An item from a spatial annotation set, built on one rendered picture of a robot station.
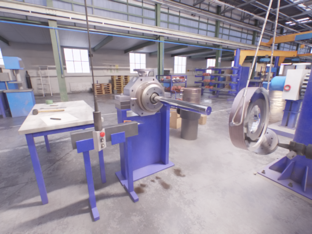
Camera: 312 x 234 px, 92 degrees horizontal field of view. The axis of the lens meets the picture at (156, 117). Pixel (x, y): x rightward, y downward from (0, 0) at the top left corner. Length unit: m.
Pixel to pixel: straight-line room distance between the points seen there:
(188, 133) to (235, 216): 1.83
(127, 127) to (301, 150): 1.32
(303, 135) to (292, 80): 2.19
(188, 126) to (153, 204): 1.85
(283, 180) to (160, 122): 1.78
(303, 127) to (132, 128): 2.01
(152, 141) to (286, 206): 1.69
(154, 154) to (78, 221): 1.22
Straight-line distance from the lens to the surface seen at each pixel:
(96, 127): 0.96
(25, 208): 2.30
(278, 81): 4.75
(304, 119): 2.50
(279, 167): 2.82
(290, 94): 4.54
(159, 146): 2.40
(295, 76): 4.51
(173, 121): 3.94
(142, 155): 2.30
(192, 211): 1.87
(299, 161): 2.63
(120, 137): 1.56
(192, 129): 3.28
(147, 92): 1.73
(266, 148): 1.29
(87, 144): 1.50
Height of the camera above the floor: 1.35
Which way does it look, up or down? 16 degrees down
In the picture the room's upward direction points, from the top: straight up
